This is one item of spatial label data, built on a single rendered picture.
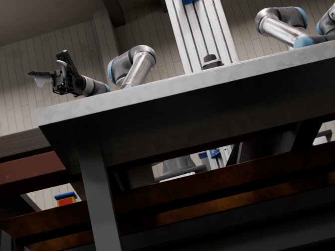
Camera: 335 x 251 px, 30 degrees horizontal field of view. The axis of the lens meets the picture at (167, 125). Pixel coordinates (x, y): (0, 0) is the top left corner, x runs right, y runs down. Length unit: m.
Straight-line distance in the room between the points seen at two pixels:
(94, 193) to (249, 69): 0.33
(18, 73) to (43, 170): 10.35
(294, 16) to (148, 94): 1.84
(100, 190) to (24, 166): 0.31
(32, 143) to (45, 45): 10.40
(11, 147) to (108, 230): 0.39
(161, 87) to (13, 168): 0.46
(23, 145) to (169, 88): 0.45
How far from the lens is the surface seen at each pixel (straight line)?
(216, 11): 2.97
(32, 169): 1.33
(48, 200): 10.63
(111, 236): 1.04
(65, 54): 2.42
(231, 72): 1.01
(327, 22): 2.51
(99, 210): 1.05
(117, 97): 0.99
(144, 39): 11.24
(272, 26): 2.62
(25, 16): 11.29
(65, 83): 2.36
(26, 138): 1.35
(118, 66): 2.76
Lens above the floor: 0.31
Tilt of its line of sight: 22 degrees up
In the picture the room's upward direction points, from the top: 14 degrees counter-clockwise
